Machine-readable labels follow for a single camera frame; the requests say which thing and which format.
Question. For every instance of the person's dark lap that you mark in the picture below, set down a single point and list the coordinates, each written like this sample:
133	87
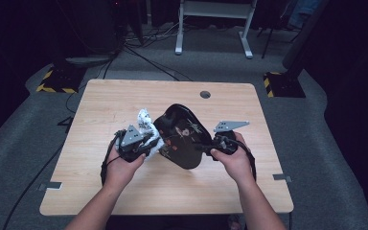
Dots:
166	223

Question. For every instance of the person's right hand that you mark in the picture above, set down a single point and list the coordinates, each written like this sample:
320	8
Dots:
236	166

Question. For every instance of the black tripod stand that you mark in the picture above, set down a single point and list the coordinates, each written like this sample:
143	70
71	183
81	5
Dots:
268	41

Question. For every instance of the black equipment cabinet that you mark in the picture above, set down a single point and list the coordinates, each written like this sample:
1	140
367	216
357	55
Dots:
99	25

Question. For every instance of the blue cloth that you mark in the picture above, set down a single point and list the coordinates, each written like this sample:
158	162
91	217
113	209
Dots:
303	12

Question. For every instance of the dark slanted stand pole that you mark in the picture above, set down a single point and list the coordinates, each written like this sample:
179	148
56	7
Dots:
303	41

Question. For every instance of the grey metal table bracket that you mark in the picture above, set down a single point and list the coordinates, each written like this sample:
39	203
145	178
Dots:
50	185
281	178

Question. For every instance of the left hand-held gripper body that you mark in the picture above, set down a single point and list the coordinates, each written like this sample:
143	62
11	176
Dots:
131	139

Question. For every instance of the black yellow-striped stand base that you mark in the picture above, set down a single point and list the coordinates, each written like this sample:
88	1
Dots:
62	80
284	85

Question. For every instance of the black floral lacquer tray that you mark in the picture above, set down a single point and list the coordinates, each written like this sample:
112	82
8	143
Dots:
182	140

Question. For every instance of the white black-patterned cloth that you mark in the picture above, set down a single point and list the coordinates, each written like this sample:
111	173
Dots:
147	123

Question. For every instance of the white metal desk frame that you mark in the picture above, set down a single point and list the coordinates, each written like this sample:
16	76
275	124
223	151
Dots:
215	9

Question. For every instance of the person's left hand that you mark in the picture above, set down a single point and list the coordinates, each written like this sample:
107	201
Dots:
121	172

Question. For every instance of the person's patterned shoe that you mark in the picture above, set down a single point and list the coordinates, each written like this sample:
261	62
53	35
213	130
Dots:
234	223

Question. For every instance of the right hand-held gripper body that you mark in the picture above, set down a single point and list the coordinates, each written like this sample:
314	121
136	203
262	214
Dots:
226	143

